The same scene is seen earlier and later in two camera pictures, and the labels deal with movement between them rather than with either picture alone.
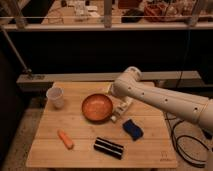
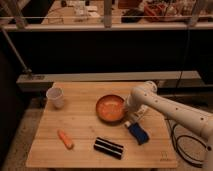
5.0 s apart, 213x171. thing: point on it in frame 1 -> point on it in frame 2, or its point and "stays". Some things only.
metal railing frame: (21, 25) stays
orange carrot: (66, 139) stays
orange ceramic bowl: (97, 107) -> (110, 109)
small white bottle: (120, 107) -> (140, 112)
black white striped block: (109, 147) stays
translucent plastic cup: (55, 96) stays
